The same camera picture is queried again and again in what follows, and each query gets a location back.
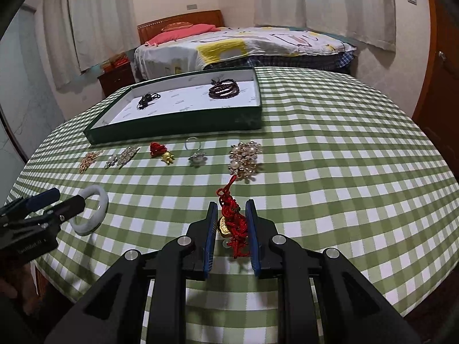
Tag white jade bangle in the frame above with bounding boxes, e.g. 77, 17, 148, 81
69, 185, 109, 236

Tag small gold rhinestone brooch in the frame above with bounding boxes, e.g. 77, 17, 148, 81
79, 151, 103, 174

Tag pearl rhinestone small brooch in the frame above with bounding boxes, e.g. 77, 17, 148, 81
104, 155, 118, 169

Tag silver rhinestone bar clip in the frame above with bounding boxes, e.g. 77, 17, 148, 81
117, 146, 140, 169

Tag red bead gold turtle charm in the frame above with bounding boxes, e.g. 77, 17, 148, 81
149, 142, 174, 165

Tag silver flower keyring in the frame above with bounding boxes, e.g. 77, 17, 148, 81
184, 136, 207, 167

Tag red knot gold ingot charm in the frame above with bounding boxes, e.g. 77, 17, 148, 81
216, 175, 250, 259

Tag large pearl gold brooch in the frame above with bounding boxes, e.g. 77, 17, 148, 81
228, 140, 263, 183

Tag person's left hand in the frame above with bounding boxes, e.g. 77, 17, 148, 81
1, 263, 40, 314

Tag glass wardrobe door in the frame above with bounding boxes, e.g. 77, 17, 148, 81
0, 5, 65, 201

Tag dark wooden nightstand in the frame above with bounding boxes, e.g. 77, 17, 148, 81
98, 62, 135, 97

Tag green white checkered tablecloth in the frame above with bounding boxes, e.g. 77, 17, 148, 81
8, 68, 458, 343

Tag red boxes on nightstand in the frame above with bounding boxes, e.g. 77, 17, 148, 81
101, 53, 130, 73

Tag left white curtain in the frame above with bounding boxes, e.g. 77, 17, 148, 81
43, 0, 139, 89

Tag white curtain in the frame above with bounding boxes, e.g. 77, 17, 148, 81
43, 0, 139, 89
254, 0, 396, 52

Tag green tray white liner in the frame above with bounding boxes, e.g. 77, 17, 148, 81
84, 68, 263, 145

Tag wooden headboard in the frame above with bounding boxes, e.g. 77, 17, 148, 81
137, 9, 226, 45

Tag dark red bead mala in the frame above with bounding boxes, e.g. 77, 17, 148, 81
209, 79, 240, 99

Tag pink pillow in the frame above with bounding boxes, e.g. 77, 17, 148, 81
145, 23, 219, 47

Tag wooden door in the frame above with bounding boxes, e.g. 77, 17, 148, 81
412, 0, 459, 175

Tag bed with patterned quilt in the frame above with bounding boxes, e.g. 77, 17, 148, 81
134, 26, 355, 80

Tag right white curtain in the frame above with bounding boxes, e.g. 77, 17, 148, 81
254, 0, 396, 52

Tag black beaded bracelet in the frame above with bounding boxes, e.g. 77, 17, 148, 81
135, 92, 162, 111

